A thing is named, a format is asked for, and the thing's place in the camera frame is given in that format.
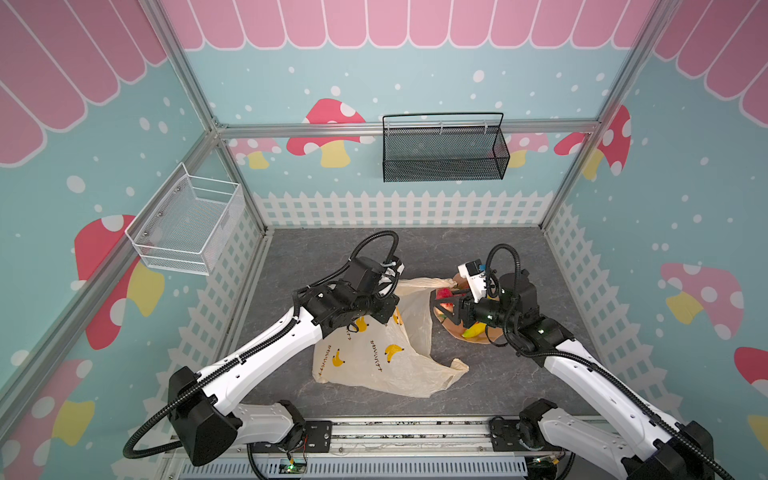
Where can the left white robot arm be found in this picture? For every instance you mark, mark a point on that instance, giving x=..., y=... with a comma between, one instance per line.
x=203, y=415

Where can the peach wavy plate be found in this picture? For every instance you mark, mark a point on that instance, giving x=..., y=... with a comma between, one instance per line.
x=490, y=336

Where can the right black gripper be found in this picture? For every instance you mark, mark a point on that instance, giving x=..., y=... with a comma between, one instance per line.
x=463, y=307

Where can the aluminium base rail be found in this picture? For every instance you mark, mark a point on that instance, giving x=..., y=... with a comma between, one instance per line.
x=383, y=448

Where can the black wire basket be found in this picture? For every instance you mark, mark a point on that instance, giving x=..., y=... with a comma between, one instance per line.
x=434, y=147

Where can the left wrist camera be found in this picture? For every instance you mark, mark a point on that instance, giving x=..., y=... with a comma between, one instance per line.
x=392, y=272

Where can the white wire basket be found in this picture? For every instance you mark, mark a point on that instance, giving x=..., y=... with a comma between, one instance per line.
x=185, y=227

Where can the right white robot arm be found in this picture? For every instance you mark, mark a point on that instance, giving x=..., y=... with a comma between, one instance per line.
x=645, y=442

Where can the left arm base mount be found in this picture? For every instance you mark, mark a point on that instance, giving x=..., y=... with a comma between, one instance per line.
x=311, y=437

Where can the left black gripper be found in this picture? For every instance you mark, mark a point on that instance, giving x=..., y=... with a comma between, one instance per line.
x=389, y=302

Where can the yellow green mango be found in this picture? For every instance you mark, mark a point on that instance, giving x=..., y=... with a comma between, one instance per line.
x=475, y=330

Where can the red strawberry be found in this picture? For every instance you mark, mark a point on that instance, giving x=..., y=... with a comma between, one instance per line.
x=444, y=293

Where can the banana print plastic bag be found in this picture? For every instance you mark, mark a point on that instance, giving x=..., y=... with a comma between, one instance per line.
x=394, y=357

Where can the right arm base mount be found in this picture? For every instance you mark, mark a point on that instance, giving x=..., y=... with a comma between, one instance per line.
x=515, y=435

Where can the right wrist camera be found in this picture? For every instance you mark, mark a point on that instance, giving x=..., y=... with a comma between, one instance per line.
x=473, y=273

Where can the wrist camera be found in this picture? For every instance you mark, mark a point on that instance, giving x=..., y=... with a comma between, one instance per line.
x=392, y=272
x=473, y=273

